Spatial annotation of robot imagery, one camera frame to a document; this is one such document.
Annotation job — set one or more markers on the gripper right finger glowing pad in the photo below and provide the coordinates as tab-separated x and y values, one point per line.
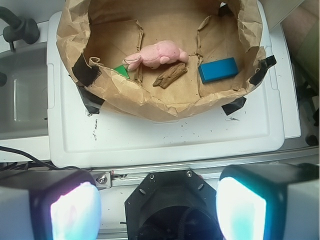
263	201

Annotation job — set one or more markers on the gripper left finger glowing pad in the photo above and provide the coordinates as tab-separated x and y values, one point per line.
49	205

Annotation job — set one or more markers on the blue block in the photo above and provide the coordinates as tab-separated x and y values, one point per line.
218	70

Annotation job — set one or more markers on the green block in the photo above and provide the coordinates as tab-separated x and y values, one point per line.
122	71

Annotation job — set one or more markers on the white plastic bin lid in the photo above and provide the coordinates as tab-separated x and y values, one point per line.
84	133

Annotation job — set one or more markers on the grey sink basin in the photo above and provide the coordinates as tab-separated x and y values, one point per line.
24	92

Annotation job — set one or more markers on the brown wood piece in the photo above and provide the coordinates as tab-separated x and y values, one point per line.
170	75

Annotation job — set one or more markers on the brown paper bag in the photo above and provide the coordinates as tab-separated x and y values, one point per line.
94	36

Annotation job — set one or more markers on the pink plush toy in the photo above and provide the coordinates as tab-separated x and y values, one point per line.
155	55

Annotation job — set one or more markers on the aluminium rail with bracket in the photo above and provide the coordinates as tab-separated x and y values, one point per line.
208	169

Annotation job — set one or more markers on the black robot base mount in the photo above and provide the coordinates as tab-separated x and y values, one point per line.
172	207

